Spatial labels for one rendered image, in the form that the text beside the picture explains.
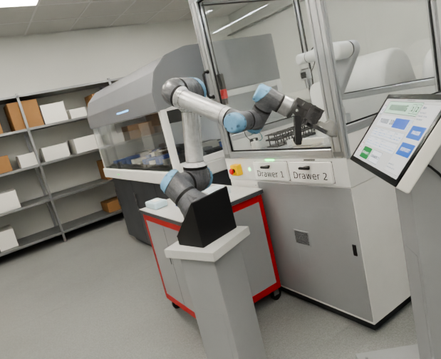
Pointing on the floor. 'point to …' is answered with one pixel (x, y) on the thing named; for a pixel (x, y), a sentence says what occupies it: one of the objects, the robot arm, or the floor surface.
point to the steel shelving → (43, 172)
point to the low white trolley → (263, 241)
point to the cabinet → (344, 243)
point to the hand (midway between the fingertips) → (333, 136)
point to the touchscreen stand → (428, 269)
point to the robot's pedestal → (221, 296)
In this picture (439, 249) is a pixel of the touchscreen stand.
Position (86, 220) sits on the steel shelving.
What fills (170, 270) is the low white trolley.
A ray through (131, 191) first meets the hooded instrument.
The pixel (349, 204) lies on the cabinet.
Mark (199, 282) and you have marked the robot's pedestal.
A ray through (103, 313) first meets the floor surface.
